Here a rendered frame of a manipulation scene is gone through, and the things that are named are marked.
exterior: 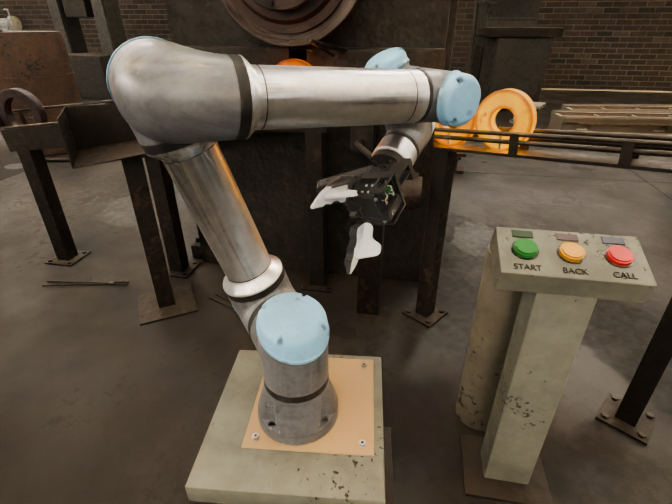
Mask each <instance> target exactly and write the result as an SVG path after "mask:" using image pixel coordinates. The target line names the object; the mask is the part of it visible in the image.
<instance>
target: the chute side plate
mask: <svg viewBox="0 0 672 504"><path fill-rule="evenodd" d="M269 131H280V132H303V133H305V128H295V129H273V130H255V131H254V133H256V132H269ZM0 132H1V134H2V136H3V138H4V140H5V142H6V144H7V146H8V148H9V150H10V152H16V151H17V150H16V148H15V145H14V144H27V145H28V147H29V150H41V149H54V148H66V147H65V144H64V141H63V138H62V135H61V131H60V128H59V125H49V126H38V127H27V128H16V129H5V130H0Z"/></svg>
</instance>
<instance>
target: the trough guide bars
mask: <svg viewBox="0 0 672 504"><path fill-rule="evenodd" d="M449 127H450V128H439V127H435V128H434V130H433V133H432V136H431V138H430V140H429V142H428V143H427V149H432V150H434V141H435V139H447V140H459V141H472V142H484V143H497V144H509V148H508V157H512V158H516V155H517V151H518V145H520V149H529V146H535V147H547V148H560V149H572V150H585V151H597V152H610V153H620V156H619V161H618V166H617V168H621V169H629V166H630V164H631V159H632V158H634V159H639V155H647V156H660V157H672V136H669V135H650V134H631V133H611V132H592V131H573V130H553V129H534V131H533V133H524V132H509V131H510V130H511V129H512V127H498V129H500V130H501V131H490V130H473V129H456V128H457V127H454V126H449ZM435 132H449V133H464V134H474V135H473V136H472V137H466V136H452V135H438V134H435ZM478 134H479V135H494V136H509V137H510V138H509V140H507V139H493V138H480V137H479V136H478ZM519 137H524V138H529V139H528V140H527V141H521V140H519ZM535 141H538V142H535ZM549 142H552V143H549ZM563 143H566V144H563ZM577 144H579V145H577ZM591 145H593V146H591ZM605 146H607V147H605ZM619 147H621V148H619ZM646 149H649V150H646ZM660 150H663V151H660Z"/></svg>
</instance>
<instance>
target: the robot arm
mask: <svg viewBox="0 0 672 504"><path fill-rule="evenodd" d="M106 81H107V87H108V90H109V93H110V95H111V97H112V99H113V100H114V102H115V104H116V106H117V108H118V110H119V112H120V114H121V115H122V117H123V118H124V119H125V120H126V122H127V123H128V124H129V126H130V128H131V130H132V131H133V133H134V135H135V136H136V138H137V140H138V142H139V143H140V145H141V147H142V148H143V150H144V152H145V154H146V155H147V156H150V157H153V158H156V159H159V160H161V161H162V162H163V164H164V166H165V167H166V169H167V171H168V173H169V175H170V176H171V178H172V180H173V182H174V183H175V185H176V187H177V189H178V191H179V192H180V194H181V196H182V198H183V200H184V201H185V203H186V205H187V207H188V209H189V210H190V212H191V214H192V216H193V218H194V219H195V221H196V223H197V225H198V227H199V228H200V230H201V232H202V234H203V236H204V237H205V239H206V241H207V243H208V245H209V246H210V248H211V250H212V252H213V254H214V255H215V257H216V259H217V261H218V262H219V264H220V266H221V268H222V270H223V271H224V273H225V275H226V276H225V277H224V280H223V289H224V291H225V292H226V294H227V296H228V298H229V300H230V301H231V304H232V306H233V308H234V310H235V311H236V312H237V314H238V315H239V317H240V319H241V321H242V322H243V324H244V326H245V328H246V330H247V332H248V334H249V335H250V337H251V339H252V341H253V343H254V345H255V347H256V349H257V350H258V352H259V355H260V358H261V362H262V370H263V378H264V385H263V388H262V391H261V394H260V397H259V400H258V407H257V410H258V419H259V423H260V426H261V428H262V430H263V431H264V433H265V434H266V435H267V436H268V437H270V438H271V439H273V440H274V441H276V442H279V443H281V444H285V445H293V446H298V445H305V444H309V443H312V442H315V441H317V440H319V439H321V438H322V437H324V436H325V435H326V434H327V433H328V432H329V431H330V430H331V429H332V427H333V426H334V424H335V422H336V420H337V417H338V397H337V394H336V391H335V389H334V387H333V385H332V383H331V381H330V379H329V364H328V341H329V325H328V322H327V316H326V313H325V311H324V309H323V307H322V306H321V305H320V303H319V302H317V301H316V300H315V299H313V298H312V297H310V296H308V295H306V296H305V297H302V294H301V293H297V292H296V291H295V290H294V288H293V287H292V285H291V283H290V281H289V279H288V276H287V274H286V272H285V269H284V267H283V265H282V263H281V261H280V259H279V258H277V257H276V256H274V255H270V254H268V252H267V250H266V247H265V245H264V243H263V241H262V239H261V236H260V234H259V232H258V230H257V228H256V225H255V223H254V221H253V219H252V217H251V215H250V212H249V210H248V208H247V206H246V204H245V201H244V199H243V197H242V195H241V193H240V190H239V188H238V186H237V184H236V182H235V179H234V177H233V175H232V173H231V171H230V169H229V166H228V164H227V162H226V160H225V158H224V155H223V153H222V151H221V149H220V147H219V144H218V142H217V141H227V140H244V139H248V138H250V136H251V135H252V134H253V133H254V131H255V130H273V129H295V128H317V127H339V126H362V125H385V128H386V130H387V133H386V134H385V136H384V137H383V138H382V140H381V141H380V143H379V144H378V146H377V147H376V148H375V150H374V151H373V153H372V157H371V158H370V159H369V162H368V166H366V167H363V168H359V169H356V170H353V171H349V172H346V173H342V174H339V175H335V176H332V177H329V178H325V179H322V180H319V181H318V183H317V189H316V191H317V193H318V196H317V197H316V198H315V200H314V201H313V203H312V204H311V206H310V208H311V210H315V209H319V208H322V207H323V206H328V205H332V204H336V203H342V202H343V204H345V205H346V207H347V209H348V211H349V213H350V218H358V219H357V222H356V224H354V225H353V226H352V227H351V228H350V233H349V237H350V241H349V245H348V247H347V255H346V258H345V261H344V264H345V268H346V272H347V274H351V273H352V271H353V270H354V268H355V266H356V265H357V262H358V260H359V259H362V258H368V257H374V256H377V255H379V254H380V252H381V245H380V244H379V243H378V242H377V241H375V240H374V239H373V237H372V235H373V226H372V225H371V221H372V223H373V225H395V223H396V221H397V220H398V218H399V216H400V214H401V212H402V211H403V209H404V207H405V205H406V203H405V200H404V193H403V191H402V186H403V185H404V183H405V181H406V180H413V179H414V178H415V176H416V173H415V170H414V169H413V165H414V163H415V161H416V160H417V158H418V157H419V155H420V153H421V152H422V150H423V148H424V147H425V145H426V144H427V143H428V142H429V140H430V138H431V136H432V133H433V130H434V128H435V125H436V123H440V124H441V125H443V126H454V127H458V126H462V125H464V124H466V123H467V122H469V121H470V120H471V119H472V118H473V116H474V115H475V113H476V112H477V110H478V107H479V103H480V98H481V89H480V85H479V83H478V81H477V79H476V78H475V77H474V76H472V75H470V74H466V73H461V72H460V71H458V70H454V71H447V70H439V69H432V68H425V67H418V66H410V64H409V59H408V58H407V55H406V52H405V51H404V49H402V48H399V47H395V48H390V49H387V50H384V51H382V52H380V53H378V54H376V55H375V56H373V57H372V58H371V59H370V60H369V61H368V62H367V64H366V66H365V68H349V67H316V66H283V65H251V64H250V63H249V62H248V61H247V60H246V59H245V58H244V57H243V56H242V55H235V54H218V53H212V52H206V51H201V50H196V49H193V48H189V47H186V46H182V45H179V44H176V43H174V42H170V41H167V40H164V39H161V38H158V37H152V36H142V37H136V38H133V39H130V40H128V41H126V42H124V43H123V44H122V45H120V46H119V47H118V48H117V49H116V50H115V51H114V53H113V54H112V56H111V58H110V60H109V62H108V65H107V70H106ZM398 194H400V196H399V195H398ZM400 197H401V199H400ZM397 210H399V212H398V214H397V216H396V217H395V219H392V218H393V216H394V215H395V213H396V211H397Z"/></svg>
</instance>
